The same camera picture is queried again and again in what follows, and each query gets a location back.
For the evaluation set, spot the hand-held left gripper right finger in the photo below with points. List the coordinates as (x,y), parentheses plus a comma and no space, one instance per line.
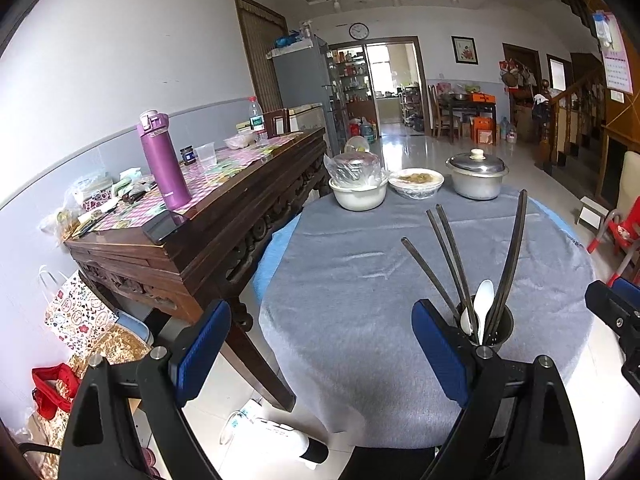
(440,350)

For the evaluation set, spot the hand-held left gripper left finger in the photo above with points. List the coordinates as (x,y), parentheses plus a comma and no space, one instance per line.
(200,350)

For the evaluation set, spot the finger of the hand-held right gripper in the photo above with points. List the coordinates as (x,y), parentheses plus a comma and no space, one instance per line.
(607,307)
(627,289)

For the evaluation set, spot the small white plastic spoon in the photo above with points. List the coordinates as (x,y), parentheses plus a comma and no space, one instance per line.
(466,321)

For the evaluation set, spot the dark utensil holder cup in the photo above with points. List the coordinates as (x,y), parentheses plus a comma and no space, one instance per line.
(492,327)

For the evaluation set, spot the large white plastic spoon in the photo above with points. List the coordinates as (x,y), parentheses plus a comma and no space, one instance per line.
(483,297)

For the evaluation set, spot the red plastic chair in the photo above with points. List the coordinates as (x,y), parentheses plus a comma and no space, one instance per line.
(617,232)

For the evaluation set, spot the white step stool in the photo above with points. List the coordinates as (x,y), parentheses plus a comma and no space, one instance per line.
(592,210)

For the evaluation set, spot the grey tablecloth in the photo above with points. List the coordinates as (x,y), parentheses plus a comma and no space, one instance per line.
(360,285)

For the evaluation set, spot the blue tablecloth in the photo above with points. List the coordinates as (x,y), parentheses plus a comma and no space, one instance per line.
(270,260)

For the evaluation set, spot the carved wooden console table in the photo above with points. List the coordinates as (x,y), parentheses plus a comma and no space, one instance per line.
(210,230)

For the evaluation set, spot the white handheld appliance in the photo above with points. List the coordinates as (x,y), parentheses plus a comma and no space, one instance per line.
(290,442)

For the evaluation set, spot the patterned gift bag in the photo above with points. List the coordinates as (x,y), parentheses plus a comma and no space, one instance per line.
(75,315)

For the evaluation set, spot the black phone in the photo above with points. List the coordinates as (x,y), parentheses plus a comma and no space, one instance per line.
(165,225)

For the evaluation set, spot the red bag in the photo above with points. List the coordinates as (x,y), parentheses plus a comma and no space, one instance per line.
(52,390)

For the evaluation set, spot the plastic-wrapped plate of food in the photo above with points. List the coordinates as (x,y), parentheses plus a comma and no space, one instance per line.
(416,182)

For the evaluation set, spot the wooden stair railing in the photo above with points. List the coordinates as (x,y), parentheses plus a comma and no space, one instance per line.
(575,110)

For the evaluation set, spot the steel pot with lid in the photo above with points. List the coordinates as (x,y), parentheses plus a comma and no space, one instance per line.
(477,162)

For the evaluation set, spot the pink checked table runner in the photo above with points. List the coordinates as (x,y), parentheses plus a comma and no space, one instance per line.
(225,160)

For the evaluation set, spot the purple thermos bottle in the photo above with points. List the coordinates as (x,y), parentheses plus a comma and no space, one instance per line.
(162,160)

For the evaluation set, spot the small dark jar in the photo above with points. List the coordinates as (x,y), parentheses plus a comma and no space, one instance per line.
(187,156)

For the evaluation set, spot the clear plastic cup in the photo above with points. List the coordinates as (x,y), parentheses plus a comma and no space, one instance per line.
(206,155)

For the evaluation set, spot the covered white bowl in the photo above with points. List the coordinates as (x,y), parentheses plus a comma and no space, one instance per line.
(239,141)

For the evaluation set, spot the orange box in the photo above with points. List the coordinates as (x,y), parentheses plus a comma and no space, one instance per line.
(482,130)

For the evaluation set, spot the blue water jug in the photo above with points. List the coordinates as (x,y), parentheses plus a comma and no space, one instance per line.
(369,132)

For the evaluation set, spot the clear water bottle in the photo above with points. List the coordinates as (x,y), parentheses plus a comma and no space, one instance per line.
(256,117)

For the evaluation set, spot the wooden chair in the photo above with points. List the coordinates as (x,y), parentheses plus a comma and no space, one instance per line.
(277,122)

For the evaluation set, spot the dark dining table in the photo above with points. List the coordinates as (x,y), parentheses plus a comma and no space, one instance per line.
(465,105)

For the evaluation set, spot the white chest freezer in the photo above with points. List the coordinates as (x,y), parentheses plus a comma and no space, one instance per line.
(307,117)

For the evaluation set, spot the glass display cabinet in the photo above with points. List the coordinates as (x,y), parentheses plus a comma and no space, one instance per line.
(350,80)

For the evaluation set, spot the grey refrigerator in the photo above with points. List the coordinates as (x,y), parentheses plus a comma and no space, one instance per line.
(300,75)

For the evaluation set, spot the wall calendar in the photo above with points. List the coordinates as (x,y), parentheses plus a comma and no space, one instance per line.
(617,60)

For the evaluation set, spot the framed wall picture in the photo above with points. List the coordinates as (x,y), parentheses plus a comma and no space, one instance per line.
(465,50)

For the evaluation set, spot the round wall clock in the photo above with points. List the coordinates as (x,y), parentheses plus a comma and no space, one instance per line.
(358,31)

